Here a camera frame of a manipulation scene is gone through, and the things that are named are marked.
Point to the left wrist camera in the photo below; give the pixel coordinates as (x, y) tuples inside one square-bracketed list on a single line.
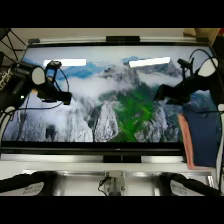
[(52, 66)]

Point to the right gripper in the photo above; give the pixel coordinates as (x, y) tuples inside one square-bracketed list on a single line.
[(175, 92)]

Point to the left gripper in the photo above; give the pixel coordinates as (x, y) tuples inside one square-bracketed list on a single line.
[(55, 95)]

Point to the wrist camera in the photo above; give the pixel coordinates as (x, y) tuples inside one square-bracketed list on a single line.
[(184, 65), (52, 66)]

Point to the navy blue T-shirt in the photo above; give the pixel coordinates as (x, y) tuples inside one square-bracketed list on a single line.
[(201, 136)]

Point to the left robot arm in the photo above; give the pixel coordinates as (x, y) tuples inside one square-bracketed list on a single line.
[(36, 75)]

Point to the silver frame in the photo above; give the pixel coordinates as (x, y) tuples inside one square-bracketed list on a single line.
[(83, 165)]

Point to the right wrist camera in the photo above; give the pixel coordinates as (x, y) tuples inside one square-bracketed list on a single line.
[(184, 65)]

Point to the pink garment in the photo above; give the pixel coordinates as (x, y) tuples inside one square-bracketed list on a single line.
[(187, 143)]

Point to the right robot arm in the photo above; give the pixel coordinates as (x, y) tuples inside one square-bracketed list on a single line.
[(208, 66)]

